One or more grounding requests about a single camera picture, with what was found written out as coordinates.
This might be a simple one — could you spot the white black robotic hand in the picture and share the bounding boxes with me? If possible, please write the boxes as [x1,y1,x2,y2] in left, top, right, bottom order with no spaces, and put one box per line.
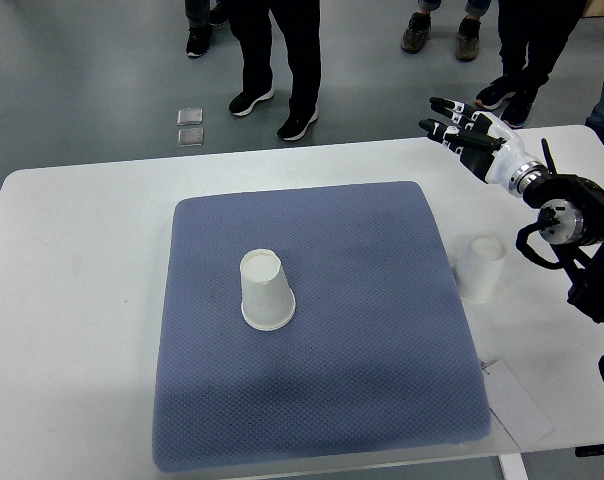
[419,97,547,196]

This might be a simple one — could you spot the white paper cup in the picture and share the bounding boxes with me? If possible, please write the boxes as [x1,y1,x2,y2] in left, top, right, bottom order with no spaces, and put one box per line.
[240,249,296,331]
[454,232,507,303]

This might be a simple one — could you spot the person with dark sneakers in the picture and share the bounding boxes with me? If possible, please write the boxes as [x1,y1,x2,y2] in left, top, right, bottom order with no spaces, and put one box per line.
[475,0,587,129]

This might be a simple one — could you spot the person with brown shoes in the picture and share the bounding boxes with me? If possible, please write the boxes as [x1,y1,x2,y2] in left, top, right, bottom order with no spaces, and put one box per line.
[400,0,492,62]

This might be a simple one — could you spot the person in black trousers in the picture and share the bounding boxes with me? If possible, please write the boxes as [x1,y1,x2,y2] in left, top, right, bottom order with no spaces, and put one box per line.
[217,0,322,142]

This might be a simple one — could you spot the blue grey foam cushion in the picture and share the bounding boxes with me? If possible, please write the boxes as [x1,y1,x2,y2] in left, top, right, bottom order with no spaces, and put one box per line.
[153,181,491,472]

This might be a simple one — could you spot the white paper tag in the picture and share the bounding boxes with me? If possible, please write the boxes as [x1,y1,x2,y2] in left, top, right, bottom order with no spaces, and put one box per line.
[483,360,554,449]

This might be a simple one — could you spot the white paper cup on cushion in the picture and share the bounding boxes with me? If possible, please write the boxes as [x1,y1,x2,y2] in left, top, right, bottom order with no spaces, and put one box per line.
[240,249,296,331]

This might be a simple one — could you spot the upper metal floor plate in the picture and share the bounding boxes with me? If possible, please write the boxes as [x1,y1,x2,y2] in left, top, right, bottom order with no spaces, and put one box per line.
[177,107,203,126]

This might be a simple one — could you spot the person in grey trousers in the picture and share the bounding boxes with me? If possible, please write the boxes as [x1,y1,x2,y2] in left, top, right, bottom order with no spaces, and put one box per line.
[184,0,229,59]

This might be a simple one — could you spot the white table leg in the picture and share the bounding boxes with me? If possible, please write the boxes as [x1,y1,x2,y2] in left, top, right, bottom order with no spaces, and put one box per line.
[498,454,529,480]

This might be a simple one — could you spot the black table control panel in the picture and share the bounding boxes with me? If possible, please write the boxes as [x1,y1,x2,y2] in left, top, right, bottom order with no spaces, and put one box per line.
[574,444,604,458]

